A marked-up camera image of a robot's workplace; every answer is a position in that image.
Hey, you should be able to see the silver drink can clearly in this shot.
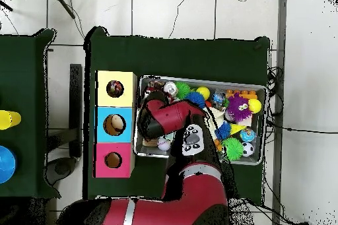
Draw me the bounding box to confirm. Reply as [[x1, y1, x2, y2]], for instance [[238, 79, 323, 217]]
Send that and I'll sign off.
[[163, 80, 178, 96]]

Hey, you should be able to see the multicoloured knotted rag toy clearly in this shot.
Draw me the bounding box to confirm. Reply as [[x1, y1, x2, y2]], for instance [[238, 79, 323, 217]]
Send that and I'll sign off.
[[106, 80, 124, 98]]

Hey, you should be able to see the wooden box with three holes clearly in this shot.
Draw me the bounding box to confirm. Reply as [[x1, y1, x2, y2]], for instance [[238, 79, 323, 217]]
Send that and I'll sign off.
[[94, 70, 139, 179]]

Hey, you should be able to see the shallow silver mesh bin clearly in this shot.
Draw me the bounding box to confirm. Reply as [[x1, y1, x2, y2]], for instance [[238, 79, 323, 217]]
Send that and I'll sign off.
[[133, 75, 268, 166]]

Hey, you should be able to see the dark green table cloth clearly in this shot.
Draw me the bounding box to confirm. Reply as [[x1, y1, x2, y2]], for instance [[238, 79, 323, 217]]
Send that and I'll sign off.
[[0, 28, 61, 199], [83, 26, 271, 201]]

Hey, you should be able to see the blue spiky ball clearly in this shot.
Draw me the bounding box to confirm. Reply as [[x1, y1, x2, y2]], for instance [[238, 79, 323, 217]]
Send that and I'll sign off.
[[184, 92, 206, 109]]

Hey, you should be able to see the cream cloth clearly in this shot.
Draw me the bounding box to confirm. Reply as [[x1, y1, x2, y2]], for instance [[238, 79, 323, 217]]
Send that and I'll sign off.
[[208, 107, 226, 129]]

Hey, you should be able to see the purple spiky monster toy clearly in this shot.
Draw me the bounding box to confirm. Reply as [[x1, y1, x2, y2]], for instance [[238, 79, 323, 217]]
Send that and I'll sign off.
[[226, 93, 253, 122]]

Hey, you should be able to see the orange toy building block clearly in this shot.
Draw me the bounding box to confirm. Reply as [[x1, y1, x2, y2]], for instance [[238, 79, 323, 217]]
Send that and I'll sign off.
[[225, 89, 257, 100]]

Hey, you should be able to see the green spiky ball with eyes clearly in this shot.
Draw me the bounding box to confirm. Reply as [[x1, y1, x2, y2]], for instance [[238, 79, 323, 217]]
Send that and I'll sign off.
[[222, 137, 244, 162]]

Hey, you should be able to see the small soccer ball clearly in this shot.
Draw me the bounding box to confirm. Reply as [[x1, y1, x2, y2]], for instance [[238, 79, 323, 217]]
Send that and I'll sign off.
[[241, 141, 255, 157]]

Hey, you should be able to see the black tripod leg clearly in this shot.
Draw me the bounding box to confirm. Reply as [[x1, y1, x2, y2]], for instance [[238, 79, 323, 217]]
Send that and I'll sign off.
[[50, 0, 77, 20], [0, 0, 13, 12]]

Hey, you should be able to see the yellow cup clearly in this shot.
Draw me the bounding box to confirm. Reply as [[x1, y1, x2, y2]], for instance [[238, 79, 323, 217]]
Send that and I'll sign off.
[[0, 110, 22, 131]]

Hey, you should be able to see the blue bowl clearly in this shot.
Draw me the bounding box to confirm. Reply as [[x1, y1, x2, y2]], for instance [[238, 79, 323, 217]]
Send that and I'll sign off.
[[0, 145, 18, 184]]

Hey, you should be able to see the black cable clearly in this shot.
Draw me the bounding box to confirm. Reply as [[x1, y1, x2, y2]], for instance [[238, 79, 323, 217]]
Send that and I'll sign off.
[[265, 119, 338, 135]]

